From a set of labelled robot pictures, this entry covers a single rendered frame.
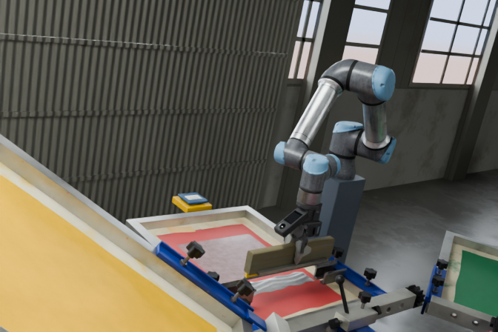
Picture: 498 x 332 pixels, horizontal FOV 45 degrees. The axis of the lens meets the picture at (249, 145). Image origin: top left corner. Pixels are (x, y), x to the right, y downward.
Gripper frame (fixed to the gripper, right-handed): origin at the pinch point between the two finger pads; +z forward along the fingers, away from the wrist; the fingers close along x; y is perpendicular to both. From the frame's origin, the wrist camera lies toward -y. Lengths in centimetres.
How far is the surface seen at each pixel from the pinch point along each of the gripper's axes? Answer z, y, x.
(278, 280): 13.0, 3.6, 6.9
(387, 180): 104, 388, 252
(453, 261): 14, 91, -6
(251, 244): 13.6, 12.2, 33.4
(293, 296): 13.5, 2.7, -2.4
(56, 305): -28, -95, -40
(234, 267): 13.5, -5.8, 20.0
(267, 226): 11.0, 25.1, 40.5
